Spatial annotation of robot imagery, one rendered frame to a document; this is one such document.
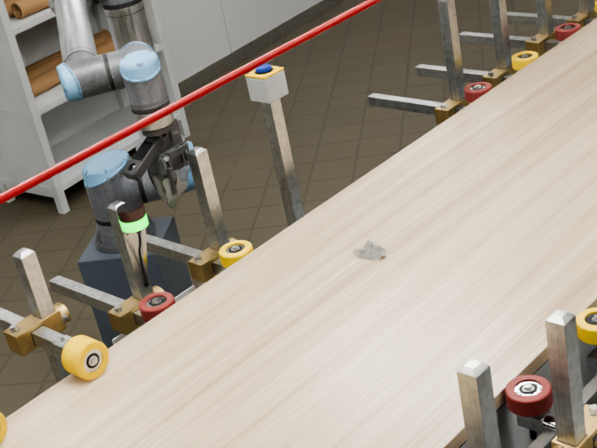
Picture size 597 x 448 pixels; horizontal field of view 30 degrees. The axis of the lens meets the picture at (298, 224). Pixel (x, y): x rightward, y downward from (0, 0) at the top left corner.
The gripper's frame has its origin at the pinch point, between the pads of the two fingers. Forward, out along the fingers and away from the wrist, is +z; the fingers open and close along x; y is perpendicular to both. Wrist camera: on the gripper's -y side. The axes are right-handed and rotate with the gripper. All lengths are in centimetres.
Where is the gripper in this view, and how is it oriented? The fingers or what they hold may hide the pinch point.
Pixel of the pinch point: (169, 204)
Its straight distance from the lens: 268.9
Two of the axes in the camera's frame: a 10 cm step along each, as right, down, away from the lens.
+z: 1.9, 8.7, 4.5
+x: -7.3, -1.9, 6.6
